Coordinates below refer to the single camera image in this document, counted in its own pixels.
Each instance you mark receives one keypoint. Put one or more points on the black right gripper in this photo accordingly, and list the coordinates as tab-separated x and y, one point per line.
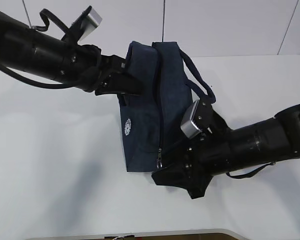
191	164

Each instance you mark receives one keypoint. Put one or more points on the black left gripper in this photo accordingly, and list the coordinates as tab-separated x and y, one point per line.
86	68

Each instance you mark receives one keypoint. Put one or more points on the navy blue lunch bag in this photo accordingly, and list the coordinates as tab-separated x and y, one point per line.
150	123

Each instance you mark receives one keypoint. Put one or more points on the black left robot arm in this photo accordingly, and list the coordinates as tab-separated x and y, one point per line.
50	56

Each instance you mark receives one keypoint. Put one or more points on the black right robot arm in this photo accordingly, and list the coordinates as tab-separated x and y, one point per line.
261	144

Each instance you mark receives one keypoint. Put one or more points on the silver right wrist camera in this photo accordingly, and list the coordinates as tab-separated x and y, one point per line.
196	118

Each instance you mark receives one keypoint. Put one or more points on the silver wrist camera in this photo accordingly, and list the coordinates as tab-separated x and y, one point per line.
85	24
196	118

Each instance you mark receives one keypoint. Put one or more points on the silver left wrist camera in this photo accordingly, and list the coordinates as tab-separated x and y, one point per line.
85	24

